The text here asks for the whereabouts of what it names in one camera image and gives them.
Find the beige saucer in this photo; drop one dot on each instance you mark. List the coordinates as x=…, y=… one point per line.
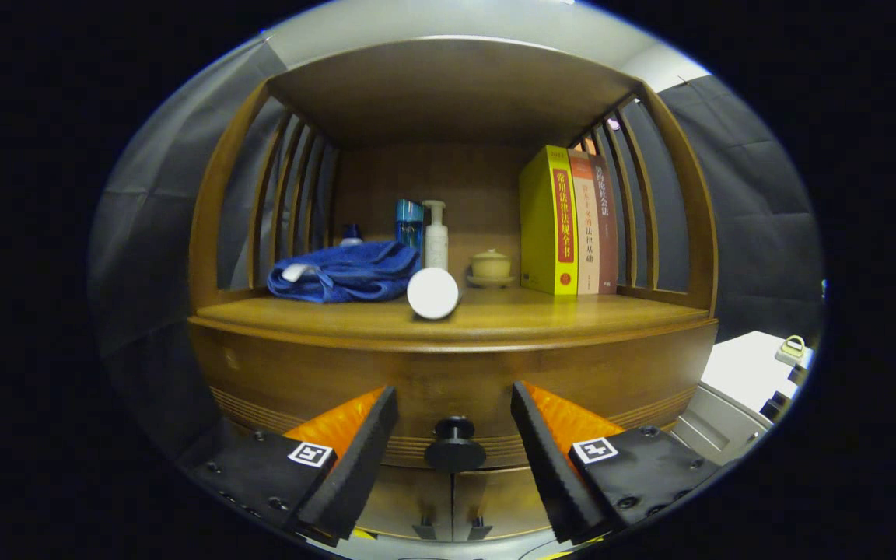
x=491, y=282

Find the yellow book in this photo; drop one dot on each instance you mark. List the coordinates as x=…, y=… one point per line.
x=541, y=225

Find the beige lidded teacup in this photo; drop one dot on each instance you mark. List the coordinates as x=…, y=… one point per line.
x=491, y=266

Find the orange beige book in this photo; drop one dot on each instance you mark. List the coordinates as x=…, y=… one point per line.
x=588, y=233

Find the dark brown book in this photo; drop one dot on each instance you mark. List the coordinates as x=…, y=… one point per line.
x=609, y=233

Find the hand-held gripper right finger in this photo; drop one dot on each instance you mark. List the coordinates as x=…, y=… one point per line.
x=549, y=467

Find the large black holder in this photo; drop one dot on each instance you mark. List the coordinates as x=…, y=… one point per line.
x=775, y=407

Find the teal blue bottle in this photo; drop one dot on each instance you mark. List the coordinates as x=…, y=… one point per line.
x=409, y=222

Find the small black holder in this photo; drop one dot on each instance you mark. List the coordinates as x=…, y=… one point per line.
x=799, y=376

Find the small white object with loop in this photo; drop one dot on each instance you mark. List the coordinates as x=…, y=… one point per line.
x=790, y=354

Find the white pump bottle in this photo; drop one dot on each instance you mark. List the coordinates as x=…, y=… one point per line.
x=436, y=245

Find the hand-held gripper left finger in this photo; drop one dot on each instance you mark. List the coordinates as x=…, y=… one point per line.
x=362, y=467

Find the wooden cabinet door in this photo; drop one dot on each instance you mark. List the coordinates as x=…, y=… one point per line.
x=502, y=498
x=401, y=498

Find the small white blue-capped bottle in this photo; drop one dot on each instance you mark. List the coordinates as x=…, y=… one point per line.
x=351, y=233

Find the blue towel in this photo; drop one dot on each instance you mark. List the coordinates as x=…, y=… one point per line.
x=347, y=272

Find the white green tube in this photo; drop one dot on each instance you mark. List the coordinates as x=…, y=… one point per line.
x=432, y=293

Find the wooden countertop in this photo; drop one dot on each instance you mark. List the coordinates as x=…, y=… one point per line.
x=572, y=311

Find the wooden cabinet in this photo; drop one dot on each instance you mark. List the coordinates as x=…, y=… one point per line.
x=448, y=85

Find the white drawer unit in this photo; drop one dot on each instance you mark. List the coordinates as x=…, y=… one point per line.
x=743, y=365

